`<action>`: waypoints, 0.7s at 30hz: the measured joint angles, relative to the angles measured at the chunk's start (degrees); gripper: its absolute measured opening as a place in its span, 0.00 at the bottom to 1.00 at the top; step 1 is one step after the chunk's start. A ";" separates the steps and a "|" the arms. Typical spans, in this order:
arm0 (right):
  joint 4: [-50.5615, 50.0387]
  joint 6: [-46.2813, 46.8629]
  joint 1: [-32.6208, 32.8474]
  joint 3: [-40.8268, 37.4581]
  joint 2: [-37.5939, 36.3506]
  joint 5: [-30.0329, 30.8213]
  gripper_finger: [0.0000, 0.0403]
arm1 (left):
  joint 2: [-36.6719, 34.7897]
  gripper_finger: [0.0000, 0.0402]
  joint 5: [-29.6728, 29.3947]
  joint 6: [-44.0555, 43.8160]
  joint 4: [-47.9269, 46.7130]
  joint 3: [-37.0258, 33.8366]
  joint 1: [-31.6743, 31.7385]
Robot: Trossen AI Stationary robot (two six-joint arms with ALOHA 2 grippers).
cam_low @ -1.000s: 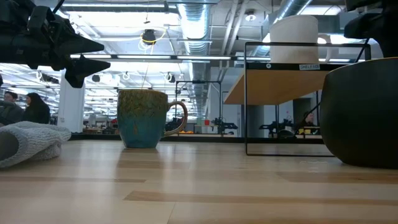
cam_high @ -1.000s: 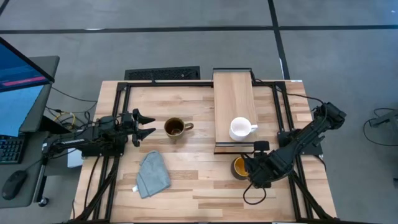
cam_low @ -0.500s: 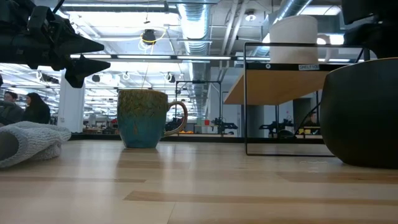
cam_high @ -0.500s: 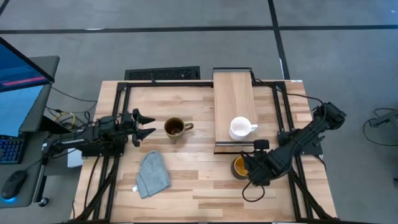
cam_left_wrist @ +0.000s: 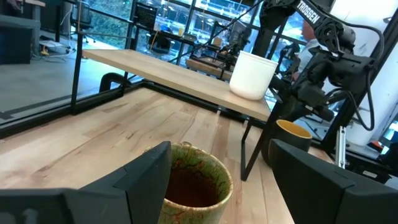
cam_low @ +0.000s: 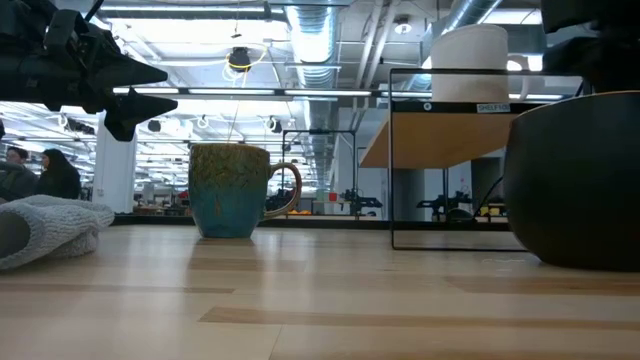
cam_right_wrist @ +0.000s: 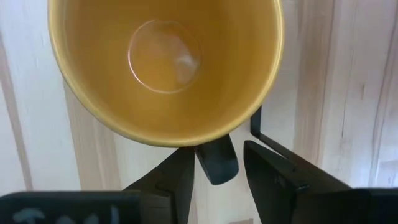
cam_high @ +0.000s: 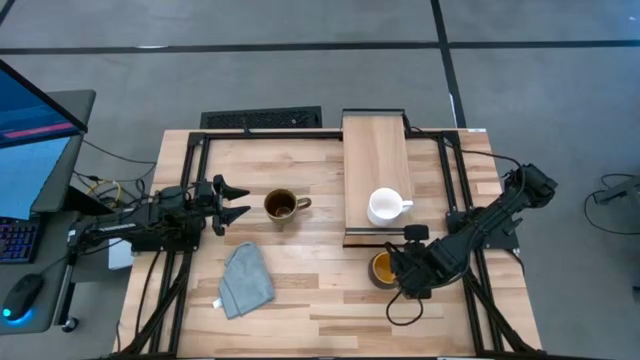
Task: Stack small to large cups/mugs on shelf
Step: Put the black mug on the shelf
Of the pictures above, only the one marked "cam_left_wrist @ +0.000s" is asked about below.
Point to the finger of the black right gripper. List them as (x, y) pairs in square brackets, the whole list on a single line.
[(292, 109), (281, 88)]

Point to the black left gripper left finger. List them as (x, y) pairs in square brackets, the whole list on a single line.
[(124, 202)]

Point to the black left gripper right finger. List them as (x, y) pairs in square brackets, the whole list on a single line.
[(326, 199)]

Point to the white ribbed cup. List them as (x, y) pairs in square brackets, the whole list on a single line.
[(252, 77)]

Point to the black cup yellow inside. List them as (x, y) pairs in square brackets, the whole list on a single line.
[(298, 141)]

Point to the green teal glazed mug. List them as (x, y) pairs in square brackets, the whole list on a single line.
[(199, 189)]

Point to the black background robot arm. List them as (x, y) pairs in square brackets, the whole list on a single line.
[(231, 53)]

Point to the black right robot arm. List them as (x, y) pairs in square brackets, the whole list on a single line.
[(311, 15)]

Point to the person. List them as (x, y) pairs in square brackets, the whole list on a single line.
[(308, 31)]

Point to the wooden-top background table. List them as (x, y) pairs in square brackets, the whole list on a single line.
[(205, 67)]

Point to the black mesh panel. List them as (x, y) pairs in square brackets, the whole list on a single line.
[(146, 15)]

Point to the black office chair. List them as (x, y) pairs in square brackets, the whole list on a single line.
[(82, 14)]

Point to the dark grey background cabinet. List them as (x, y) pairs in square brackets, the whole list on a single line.
[(15, 40)]

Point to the aluminium profile post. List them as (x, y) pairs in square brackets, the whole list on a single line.
[(341, 146)]

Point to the wooden shelf black metal frame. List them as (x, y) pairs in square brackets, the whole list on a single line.
[(174, 77)]

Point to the black table edge rail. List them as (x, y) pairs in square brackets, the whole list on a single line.
[(31, 122)]

